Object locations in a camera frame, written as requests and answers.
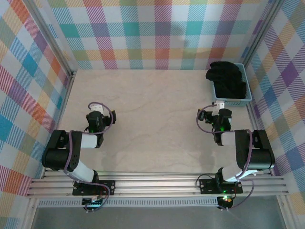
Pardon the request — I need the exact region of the black t-shirt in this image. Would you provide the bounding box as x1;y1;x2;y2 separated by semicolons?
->
205;61;247;100

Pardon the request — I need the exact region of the light blue plastic basket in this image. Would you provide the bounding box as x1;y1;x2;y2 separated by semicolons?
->
211;62;253;107

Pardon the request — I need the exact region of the aluminium side rail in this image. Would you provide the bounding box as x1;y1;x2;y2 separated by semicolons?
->
41;71;77;178
245;66;275;177

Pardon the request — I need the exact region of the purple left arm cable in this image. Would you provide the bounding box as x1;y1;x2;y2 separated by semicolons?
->
63;102;113;212

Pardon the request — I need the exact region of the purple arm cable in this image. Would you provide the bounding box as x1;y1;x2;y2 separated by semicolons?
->
196;104;254;210
63;102;113;212

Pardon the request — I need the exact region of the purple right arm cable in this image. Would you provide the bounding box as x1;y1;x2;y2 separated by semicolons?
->
196;104;254;210

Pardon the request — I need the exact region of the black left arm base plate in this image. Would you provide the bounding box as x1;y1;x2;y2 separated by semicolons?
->
72;180;116;197

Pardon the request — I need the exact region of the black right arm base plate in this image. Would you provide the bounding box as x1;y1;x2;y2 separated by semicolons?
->
199;178;244;194

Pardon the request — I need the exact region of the aluminium mounting rail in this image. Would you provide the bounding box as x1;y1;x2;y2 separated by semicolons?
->
25;171;290;198

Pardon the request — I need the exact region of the grey slotted cable duct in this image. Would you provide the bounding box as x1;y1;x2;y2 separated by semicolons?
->
38;197;220;208

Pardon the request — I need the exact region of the aluminium corner post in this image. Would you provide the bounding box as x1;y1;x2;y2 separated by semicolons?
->
240;0;286;69
22;0;77;74

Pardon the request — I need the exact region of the aluminium frame leg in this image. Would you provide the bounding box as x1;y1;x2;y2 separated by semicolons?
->
22;197;39;229
276;194;295;229

